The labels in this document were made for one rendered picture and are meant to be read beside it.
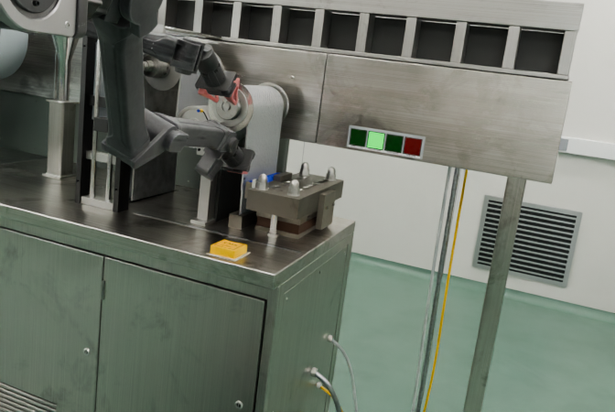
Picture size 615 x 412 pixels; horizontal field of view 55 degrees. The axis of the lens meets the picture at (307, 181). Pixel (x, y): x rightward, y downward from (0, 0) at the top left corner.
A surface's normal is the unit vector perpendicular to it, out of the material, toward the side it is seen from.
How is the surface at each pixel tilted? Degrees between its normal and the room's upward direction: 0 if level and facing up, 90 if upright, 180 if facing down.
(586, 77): 90
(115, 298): 90
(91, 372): 90
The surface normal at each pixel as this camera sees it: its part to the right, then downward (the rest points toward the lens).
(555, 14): -0.36, 0.14
